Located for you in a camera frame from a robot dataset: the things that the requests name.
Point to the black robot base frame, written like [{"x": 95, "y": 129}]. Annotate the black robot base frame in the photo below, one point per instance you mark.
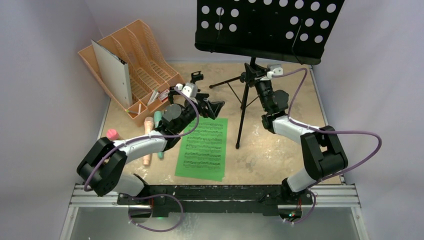
[{"x": 265, "y": 199}]

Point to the black mic stand for pink mic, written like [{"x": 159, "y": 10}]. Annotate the black mic stand for pink mic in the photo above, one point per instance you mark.
[{"x": 173, "y": 90}]

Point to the black tripod music stand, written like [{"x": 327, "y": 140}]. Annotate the black tripod music stand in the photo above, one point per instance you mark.
[{"x": 293, "y": 31}]

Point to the green capped marker middle slot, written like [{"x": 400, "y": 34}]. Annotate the green capped marker middle slot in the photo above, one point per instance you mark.
[{"x": 151, "y": 96}]

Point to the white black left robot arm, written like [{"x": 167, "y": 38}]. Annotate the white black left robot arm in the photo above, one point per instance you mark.
[{"x": 102, "y": 168}]

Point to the green capped marker slot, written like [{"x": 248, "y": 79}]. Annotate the green capped marker slot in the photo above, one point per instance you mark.
[
  {"x": 132, "y": 112},
  {"x": 151, "y": 96}
]

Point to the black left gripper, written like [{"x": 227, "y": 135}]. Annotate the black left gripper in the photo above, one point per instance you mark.
[{"x": 212, "y": 108}]

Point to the pink capped bottle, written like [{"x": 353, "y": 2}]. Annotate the pink capped bottle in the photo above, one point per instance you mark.
[{"x": 112, "y": 134}]

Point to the grey binder folder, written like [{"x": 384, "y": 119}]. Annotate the grey binder folder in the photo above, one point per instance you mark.
[{"x": 115, "y": 74}]

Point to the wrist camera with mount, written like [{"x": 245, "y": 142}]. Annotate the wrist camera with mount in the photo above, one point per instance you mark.
[
  {"x": 273, "y": 71},
  {"x": 188, "y": 89}
]

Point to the black mic stand with green mic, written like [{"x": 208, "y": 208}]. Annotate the black mic stand with green mic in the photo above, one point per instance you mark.
[{"x": 196, "y": 76}]

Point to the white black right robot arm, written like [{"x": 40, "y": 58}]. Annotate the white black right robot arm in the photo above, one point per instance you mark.
[{"x": 322, "y": 151}]

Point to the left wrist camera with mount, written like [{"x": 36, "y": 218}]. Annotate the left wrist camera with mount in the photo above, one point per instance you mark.
[{"x": 188, "y": 89}]

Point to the orange plastic file organizer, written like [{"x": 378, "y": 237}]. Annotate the orange plastic file organizer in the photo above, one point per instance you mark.
[{"x": 148, "y": 70}]

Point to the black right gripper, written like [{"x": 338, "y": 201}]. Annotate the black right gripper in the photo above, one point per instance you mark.
[{"x": 257, "y": 77}]

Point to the green capped marker front slot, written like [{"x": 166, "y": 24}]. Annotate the green capped marker front slot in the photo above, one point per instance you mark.
[{"x": 132, "y": 112}]

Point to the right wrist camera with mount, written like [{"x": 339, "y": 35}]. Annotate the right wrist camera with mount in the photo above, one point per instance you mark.
[{"x": 273, "y": 71}]

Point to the red white staples box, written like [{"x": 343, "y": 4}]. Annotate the red white staples box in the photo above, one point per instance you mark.
[{"x": 163, "y": 96}]

